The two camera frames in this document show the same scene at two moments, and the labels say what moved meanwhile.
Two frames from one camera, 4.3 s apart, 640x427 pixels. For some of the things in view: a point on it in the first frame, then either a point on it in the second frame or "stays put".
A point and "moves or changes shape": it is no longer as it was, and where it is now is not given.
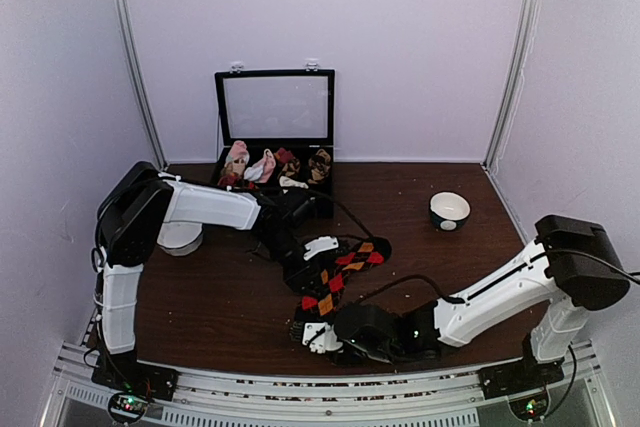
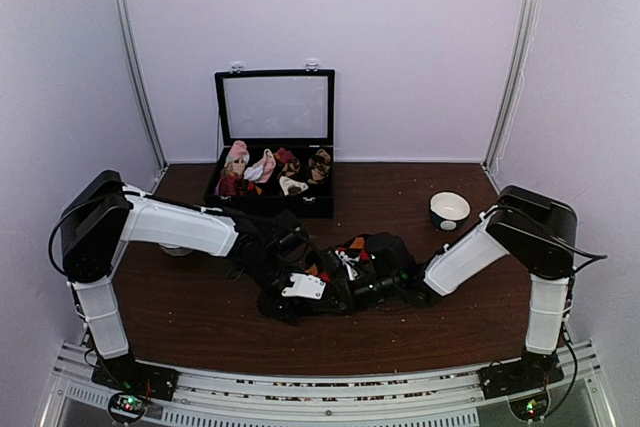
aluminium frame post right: [523, 45] stays put
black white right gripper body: [392, 357] to [388, 286]
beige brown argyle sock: [320, 164] stays put
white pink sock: [261, 170] stays put
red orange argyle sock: [367, 254] moves or changes shape
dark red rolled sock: [283, 155] stays put
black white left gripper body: [275, 247] to [275, 307]
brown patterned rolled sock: [291, 167] stays put
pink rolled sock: [237, 158] stays put
